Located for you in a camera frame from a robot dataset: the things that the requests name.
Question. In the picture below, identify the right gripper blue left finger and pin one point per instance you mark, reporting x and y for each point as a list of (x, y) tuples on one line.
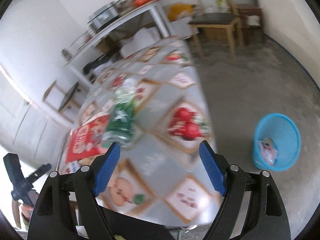
[(52, 218)]

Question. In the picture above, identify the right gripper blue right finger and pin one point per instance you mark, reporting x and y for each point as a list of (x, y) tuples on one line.
[(266, 217)]

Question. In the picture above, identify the red snack package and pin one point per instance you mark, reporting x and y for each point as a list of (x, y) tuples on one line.
[(87, 140)]

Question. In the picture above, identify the green plastic wrapper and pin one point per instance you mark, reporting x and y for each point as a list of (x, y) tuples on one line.
[(120, 127)]

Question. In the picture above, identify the pink trash in basket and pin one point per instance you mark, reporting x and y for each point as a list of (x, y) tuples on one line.
[(268, 151)]

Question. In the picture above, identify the blue plastic waste basket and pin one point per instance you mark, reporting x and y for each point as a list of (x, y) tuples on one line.
[(286, 137)]

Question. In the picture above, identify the fruit pattern tablecloth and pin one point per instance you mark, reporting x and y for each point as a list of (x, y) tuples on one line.
[(159, 176)]

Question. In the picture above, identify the silver cooking appliance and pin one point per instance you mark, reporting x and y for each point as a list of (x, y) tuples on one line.
[(103, 17)]

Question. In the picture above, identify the white metal shelf table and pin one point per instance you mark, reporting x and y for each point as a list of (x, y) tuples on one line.
[(158, 15)]

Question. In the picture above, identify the wooden chair black seat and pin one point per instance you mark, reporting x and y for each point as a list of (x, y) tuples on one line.
[(218, 20)]

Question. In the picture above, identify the dark wooden side table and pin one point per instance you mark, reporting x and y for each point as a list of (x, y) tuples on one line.
[(251, 16)]

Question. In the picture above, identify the green white carton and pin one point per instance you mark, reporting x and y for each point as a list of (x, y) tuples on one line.
[(221, 6)]

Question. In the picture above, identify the yellow bag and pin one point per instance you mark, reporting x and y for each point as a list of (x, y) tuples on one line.
[(178, 11)]

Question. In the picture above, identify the wooden stool by wall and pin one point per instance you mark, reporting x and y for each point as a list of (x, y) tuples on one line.
[(63, 102)]

